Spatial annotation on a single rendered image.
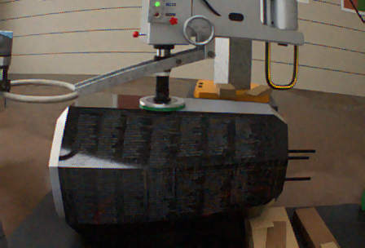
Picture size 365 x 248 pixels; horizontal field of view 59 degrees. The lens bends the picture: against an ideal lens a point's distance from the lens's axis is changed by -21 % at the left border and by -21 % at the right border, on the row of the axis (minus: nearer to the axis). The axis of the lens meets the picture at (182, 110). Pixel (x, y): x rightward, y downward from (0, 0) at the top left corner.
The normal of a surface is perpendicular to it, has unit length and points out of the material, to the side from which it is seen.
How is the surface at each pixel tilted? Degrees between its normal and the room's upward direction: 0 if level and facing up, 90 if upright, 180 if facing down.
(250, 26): 90
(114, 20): 90
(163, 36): 90
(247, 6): 90
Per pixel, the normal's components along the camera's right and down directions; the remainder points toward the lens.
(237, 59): 0.41, 0.23
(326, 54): -0.17, 0.22
